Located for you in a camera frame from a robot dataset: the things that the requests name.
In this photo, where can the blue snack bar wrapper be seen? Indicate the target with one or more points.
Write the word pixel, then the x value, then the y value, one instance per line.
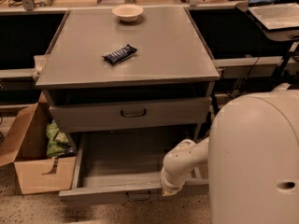
pixel 120 55

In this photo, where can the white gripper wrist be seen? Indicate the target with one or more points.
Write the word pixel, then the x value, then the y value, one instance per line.
pixel 169 186

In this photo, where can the grey drawer cabinet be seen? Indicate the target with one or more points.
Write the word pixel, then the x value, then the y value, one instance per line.
pixel 171 61

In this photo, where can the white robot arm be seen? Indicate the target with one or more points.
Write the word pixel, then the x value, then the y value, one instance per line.
pixel 253 160

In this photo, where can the cardboard box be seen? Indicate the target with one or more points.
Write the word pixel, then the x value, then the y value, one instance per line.
pixel 25 145

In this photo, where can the grey top drawer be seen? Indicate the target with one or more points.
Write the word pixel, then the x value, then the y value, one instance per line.
pixel 127 115

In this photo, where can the black office chair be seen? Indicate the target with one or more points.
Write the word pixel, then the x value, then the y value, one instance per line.
pixel 287 69

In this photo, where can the white bowl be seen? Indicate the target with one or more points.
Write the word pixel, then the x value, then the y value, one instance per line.
pixel 127 12

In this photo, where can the grey drawer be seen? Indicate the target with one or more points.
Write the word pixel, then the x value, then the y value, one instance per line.
pixel 120 166
pixel 127 115

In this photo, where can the green chip bag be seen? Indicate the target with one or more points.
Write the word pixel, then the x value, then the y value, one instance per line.
pixel 58 144

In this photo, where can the silver laptop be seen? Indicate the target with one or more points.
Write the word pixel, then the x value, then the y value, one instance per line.
pixel 275 14

